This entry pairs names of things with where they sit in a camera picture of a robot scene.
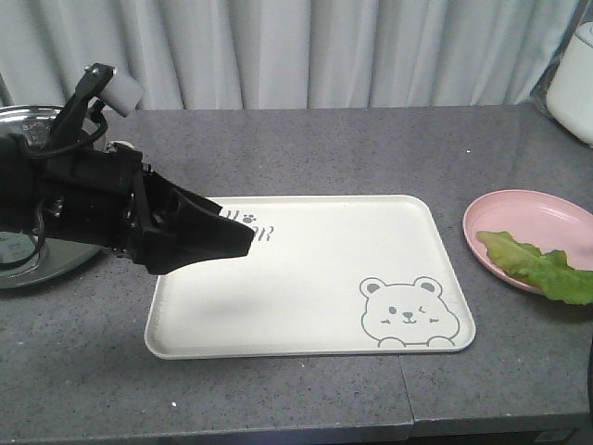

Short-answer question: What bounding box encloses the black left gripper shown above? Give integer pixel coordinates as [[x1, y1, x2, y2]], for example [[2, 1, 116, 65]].
[[38, 147, 255, 275]]

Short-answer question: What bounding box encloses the cream bear serving tray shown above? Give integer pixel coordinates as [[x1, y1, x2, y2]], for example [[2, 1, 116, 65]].
[[145, 195, 475, 360]]

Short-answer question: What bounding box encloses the pink round plate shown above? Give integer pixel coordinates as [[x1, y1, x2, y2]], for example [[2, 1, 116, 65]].
[[462, 190, 592, 294]]

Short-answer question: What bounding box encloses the green lettuce leaf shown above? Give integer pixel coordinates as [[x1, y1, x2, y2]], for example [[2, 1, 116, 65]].
[[477, 231, 592, 305]]

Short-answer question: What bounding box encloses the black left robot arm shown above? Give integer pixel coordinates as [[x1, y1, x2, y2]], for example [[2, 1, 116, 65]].
[[1, 134, 254, 275]]

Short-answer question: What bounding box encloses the grey curtain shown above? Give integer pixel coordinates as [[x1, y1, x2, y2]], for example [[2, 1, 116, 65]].
[[1, 1, 584, 109]]

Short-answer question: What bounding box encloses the black left camera cable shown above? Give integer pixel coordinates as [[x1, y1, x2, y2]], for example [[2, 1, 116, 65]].
[[0, 99, 110, 274]]

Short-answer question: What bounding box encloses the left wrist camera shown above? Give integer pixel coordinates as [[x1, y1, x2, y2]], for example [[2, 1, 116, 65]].
[[85, 63, 144, 117]]

